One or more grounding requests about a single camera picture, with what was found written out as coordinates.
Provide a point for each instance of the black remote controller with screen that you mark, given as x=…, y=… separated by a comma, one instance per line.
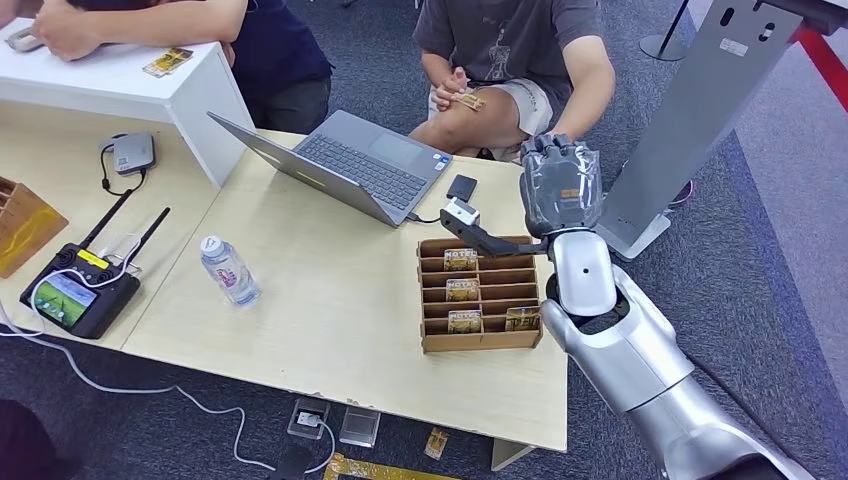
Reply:
x=91, y=298

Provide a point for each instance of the black pole round base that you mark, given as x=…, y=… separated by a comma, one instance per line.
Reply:
x=662, y=48

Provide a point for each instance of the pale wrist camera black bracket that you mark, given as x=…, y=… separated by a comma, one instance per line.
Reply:
x=477, y=235

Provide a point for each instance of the white table leg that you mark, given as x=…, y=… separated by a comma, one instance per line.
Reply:
x=507, y=456

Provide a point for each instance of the black power adapter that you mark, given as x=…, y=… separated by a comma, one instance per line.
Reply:
x=288, y=464

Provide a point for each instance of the grey slanted kiosk stand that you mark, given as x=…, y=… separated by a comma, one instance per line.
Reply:
x=689, y=119

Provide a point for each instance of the white desk riser shelf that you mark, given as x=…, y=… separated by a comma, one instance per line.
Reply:
x=119, y=83

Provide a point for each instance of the red bar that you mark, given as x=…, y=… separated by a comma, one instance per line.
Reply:
x=825, y=66

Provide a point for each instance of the gold tape frame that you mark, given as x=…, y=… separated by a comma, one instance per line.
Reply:
x=371, y=472

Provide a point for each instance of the person's left hand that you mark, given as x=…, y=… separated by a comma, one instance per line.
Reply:
x=65, y=33

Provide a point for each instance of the grey floor socket plate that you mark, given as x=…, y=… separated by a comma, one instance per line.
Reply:
x=360, y=426

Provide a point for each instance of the clear plastic water bottle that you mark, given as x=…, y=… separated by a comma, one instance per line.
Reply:
x=229, y=273

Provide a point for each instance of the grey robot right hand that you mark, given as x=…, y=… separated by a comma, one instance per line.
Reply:
x=560, y=185

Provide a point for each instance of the wooden holder with gold tape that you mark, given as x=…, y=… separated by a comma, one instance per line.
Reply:
x=25, y=228

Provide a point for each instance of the person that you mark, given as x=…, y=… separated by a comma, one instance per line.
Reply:
x=285, y=60
x=510, y=40

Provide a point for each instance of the black external drive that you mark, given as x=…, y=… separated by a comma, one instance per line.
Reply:
x=462, y=188

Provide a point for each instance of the grey open laptop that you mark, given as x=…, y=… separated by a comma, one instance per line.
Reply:
x=371, y=166

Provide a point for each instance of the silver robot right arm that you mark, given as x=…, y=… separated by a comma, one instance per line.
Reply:
x=649, y=371

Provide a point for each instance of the wooden slotted card holder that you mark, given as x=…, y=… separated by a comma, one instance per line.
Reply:
x=477, y=341

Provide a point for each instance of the grey phone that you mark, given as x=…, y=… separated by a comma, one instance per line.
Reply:
x=23, y=40

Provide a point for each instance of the grey rounded hub box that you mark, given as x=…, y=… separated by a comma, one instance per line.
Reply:
x=133, y=152

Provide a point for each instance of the floor socket box with plug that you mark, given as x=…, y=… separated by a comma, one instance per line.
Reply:
x=308, y=418

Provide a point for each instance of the person's right hand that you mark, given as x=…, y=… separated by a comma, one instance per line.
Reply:
x=450, y=89

